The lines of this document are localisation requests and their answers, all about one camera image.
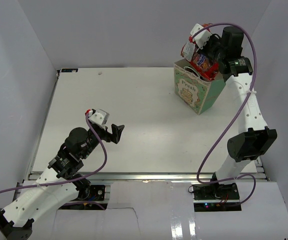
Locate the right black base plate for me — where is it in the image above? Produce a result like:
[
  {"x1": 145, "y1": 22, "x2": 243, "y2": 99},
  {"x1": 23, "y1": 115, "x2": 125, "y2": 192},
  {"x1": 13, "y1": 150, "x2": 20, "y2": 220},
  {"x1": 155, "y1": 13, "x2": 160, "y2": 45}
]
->
[{"x1": 188, "y1": 183, "x2": 240, "y2": 202}]

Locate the blue label sticker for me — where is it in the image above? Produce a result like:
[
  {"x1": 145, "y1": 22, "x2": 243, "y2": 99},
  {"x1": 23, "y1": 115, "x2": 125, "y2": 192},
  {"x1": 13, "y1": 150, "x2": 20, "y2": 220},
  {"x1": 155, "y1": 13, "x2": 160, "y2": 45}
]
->
[{"x1": 60, "y1": 68, "x2": 79, "y2": 73}]

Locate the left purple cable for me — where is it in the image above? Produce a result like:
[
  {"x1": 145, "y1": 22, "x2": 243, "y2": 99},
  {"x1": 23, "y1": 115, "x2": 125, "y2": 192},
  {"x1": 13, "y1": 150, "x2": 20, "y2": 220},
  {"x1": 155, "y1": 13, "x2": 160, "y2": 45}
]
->
[{"x1": 0, "y1": 114, "x2": 108, "y2": 231}]

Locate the aluminium table frame rail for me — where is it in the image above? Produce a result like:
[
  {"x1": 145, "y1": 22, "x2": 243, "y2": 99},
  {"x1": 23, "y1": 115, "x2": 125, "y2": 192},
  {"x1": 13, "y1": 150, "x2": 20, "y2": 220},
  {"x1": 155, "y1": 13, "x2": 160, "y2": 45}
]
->
[{"x1": 28, "y1": 172, "x2": 267, "y2": 182}]

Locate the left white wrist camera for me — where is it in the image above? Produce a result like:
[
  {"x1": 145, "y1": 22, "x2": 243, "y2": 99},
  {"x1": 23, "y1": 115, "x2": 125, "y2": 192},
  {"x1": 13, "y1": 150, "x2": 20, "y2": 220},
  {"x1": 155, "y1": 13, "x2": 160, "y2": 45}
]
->
[{"x1": 85, "y1": 108, "x2": 110, "y2": 126}]

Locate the red candy bag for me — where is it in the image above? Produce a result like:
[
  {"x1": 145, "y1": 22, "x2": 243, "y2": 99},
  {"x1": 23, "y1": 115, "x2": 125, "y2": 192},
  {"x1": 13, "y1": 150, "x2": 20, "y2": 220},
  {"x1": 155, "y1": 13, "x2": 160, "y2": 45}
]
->
[{"x1": 180, "y1": 23, "x2": 219, "y2": 82}]

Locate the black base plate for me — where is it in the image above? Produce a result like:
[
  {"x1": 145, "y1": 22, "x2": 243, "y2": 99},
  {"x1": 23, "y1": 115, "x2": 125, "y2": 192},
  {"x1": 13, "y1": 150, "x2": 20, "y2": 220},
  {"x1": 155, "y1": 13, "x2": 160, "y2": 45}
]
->
[
  {"x1": 76, "y1": 185, "x2": 106, "y2": 204},
  {"x1": 188, "y1": 183, "x2": 240, "y2": 202}
]

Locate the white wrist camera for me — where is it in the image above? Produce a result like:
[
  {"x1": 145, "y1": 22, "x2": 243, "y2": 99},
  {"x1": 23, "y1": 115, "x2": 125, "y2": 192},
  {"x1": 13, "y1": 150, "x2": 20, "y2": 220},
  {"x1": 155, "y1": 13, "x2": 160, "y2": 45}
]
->
[
  {"x1": 188, "y1": 23, "x2": 212, "y2": 50},
  {"x1": 85, "y1": 108, "x2": 110, "y2": 126}
]

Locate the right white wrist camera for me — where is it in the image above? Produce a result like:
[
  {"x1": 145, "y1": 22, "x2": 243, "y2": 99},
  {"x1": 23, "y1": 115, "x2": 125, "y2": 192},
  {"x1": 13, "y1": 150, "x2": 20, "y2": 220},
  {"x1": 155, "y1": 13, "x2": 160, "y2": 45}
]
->
[{"x1": 188, "y1": 23, "x2": 212, "y2": 50}]

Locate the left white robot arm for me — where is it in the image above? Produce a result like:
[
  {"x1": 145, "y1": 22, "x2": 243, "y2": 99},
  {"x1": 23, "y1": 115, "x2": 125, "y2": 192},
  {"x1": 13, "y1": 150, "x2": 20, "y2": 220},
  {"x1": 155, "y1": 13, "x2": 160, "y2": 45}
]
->
[{"x1": 0, "y1": 123, "x2": 125, "y2": 240}]

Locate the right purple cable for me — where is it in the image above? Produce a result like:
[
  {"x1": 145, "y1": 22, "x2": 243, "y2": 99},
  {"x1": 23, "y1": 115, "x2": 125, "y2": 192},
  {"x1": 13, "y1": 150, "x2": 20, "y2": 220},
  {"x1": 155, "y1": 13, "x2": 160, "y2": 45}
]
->
[{"x1": 196, "y1": 22, "x2": 257, "y2": 207}]

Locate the purple cable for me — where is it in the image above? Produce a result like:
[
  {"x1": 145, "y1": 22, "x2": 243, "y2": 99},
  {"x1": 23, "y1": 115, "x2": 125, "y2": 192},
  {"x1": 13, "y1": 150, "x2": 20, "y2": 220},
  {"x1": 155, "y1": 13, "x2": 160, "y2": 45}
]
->
[
  {"x1": 0, "y1": 114, "x2": 108, "y2": 231},
  {"x1": 196, "y1": 22, "x2": 257, "y2": 207}
]

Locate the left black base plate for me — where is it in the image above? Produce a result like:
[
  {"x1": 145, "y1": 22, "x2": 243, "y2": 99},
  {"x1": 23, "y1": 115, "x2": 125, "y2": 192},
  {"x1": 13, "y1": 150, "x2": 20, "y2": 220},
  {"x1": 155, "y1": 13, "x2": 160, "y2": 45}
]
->
[{"x1": 76, "y1": 185, "x2": 106, "y2": 204}]

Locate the green paper gift bag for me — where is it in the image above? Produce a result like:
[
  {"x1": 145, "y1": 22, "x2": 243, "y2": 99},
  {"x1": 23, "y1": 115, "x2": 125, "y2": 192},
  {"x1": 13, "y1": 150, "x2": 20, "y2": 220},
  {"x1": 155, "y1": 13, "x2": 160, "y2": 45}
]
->
[{"x1": 173, "y1": 59, "x2": 226, "y2": 115}]

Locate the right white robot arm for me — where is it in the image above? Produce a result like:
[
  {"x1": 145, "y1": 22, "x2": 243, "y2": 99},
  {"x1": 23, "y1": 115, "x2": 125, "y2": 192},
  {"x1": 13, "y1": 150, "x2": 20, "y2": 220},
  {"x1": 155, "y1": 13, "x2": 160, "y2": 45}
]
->
[{"x1": 206, "y1": 26, "x2": 277, "y2": 200}]

